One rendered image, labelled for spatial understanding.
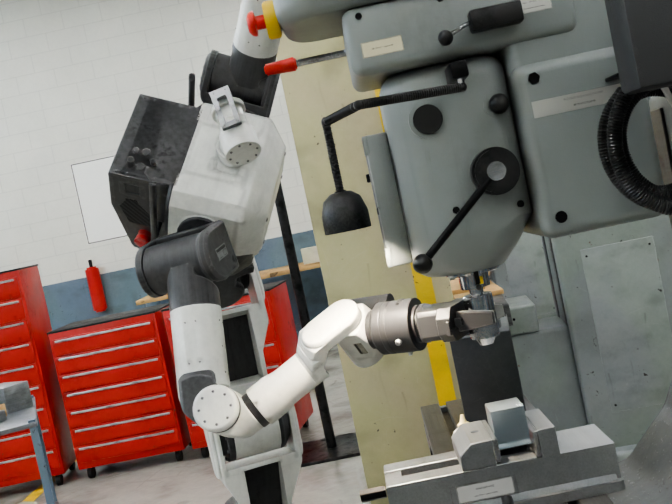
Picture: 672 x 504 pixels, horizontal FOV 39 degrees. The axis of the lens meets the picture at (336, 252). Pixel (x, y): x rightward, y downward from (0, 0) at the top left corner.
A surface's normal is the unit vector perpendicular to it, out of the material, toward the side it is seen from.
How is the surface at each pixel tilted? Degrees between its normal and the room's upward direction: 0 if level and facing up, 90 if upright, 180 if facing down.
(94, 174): 90
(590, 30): 90
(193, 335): 70
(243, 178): 58
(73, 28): 90
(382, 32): 90
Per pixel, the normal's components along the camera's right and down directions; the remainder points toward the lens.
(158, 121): 0.14, -0.53
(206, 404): -0.15, -0.26
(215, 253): 0.92, -0.24
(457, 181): -0.03, 0.06
